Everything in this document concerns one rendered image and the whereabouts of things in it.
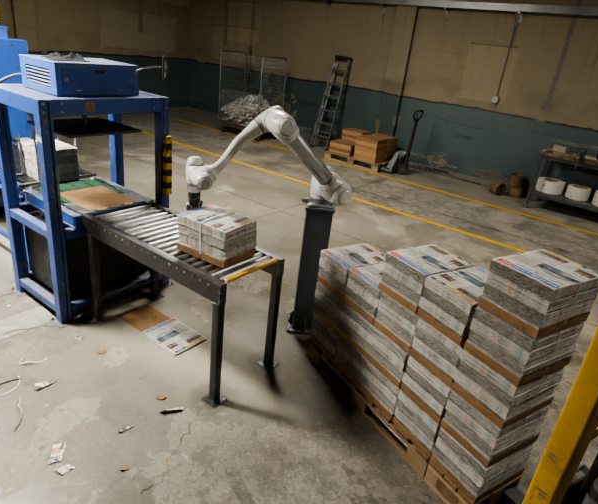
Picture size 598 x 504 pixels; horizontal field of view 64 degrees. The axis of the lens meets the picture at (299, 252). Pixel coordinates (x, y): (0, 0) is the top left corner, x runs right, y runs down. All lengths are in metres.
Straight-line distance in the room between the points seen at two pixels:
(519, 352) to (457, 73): 7.75
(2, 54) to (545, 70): 7.58
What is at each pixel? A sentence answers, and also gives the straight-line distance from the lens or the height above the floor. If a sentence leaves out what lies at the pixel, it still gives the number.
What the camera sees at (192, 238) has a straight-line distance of 2.84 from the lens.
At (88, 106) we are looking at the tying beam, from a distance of 3.43.
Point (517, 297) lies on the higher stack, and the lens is 2.10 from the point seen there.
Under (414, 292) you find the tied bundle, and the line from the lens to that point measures 2.46.
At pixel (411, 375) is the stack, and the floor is 0.50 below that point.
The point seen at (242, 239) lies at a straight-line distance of 2.76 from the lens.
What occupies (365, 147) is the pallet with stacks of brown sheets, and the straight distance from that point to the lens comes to 9.08.
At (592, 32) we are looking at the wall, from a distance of 9.06.
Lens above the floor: 2.02
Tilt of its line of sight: 24 degrees down
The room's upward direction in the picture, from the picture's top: 7 degrees clockwise
